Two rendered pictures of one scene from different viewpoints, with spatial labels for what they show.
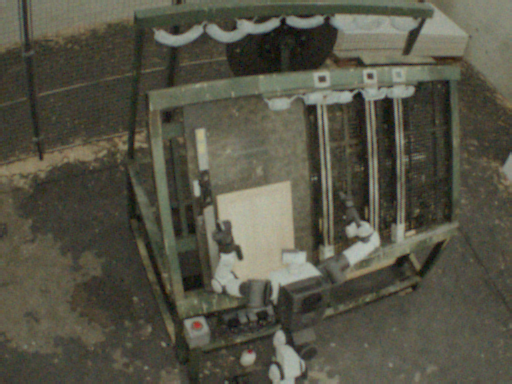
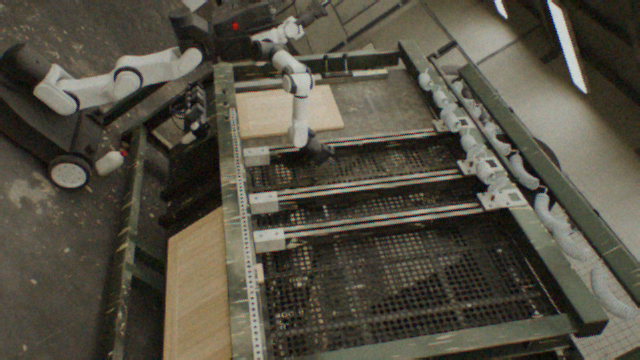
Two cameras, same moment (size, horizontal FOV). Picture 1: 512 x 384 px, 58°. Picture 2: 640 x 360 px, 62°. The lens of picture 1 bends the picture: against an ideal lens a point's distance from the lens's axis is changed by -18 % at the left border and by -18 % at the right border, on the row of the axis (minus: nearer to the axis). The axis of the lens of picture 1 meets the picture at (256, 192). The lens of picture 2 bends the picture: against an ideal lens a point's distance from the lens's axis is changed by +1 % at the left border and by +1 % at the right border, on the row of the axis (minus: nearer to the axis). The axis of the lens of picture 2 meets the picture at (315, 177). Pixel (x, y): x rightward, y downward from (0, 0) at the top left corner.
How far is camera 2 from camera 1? 4.03 m
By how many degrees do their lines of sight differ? 73
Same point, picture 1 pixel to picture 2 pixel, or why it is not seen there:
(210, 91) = (422, 63)
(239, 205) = (319, 97)
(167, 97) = (411, 45)
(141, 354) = not seen: hidden behind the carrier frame
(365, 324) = (66, 315)
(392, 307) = not seen: outside the picture
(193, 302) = (228, 70)
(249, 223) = not seen: hidden behind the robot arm
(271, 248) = (272, 118)
